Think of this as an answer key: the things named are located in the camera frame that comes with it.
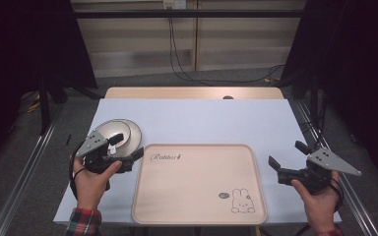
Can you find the white wall socket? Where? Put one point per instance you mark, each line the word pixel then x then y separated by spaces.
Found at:
pixel 174 3

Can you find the small metal plate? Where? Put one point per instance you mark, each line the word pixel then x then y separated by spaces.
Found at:
pixel 111 128

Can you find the aluminium floor rail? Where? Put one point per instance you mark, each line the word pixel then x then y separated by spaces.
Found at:
pixel 23 173
pixel 354 196

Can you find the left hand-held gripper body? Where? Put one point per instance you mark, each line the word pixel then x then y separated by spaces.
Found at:
pixel 93 144

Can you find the person's right hand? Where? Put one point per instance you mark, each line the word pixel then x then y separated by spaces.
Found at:
pixel 321 206

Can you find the black curtain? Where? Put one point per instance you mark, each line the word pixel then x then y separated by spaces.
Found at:
pixel 357 65
pixel 29 49

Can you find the white table mat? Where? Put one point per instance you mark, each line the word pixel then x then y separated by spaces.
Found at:
pixel 210 121

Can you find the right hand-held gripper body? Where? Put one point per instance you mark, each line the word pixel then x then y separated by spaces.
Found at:
pixel 328 160

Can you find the beige tray with rabbit print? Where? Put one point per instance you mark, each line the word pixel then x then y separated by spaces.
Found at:
pixel 197 187

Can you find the black metal stand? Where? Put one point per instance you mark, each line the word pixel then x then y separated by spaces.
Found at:
pixel 44 108

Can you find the person's left hand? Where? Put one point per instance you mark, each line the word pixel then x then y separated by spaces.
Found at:
pixel 90 188

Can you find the black horizontal frame bar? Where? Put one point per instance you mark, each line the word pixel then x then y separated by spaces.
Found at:
pixel 183 13

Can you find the small dark object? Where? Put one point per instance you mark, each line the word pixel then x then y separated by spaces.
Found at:
pixel 228 97

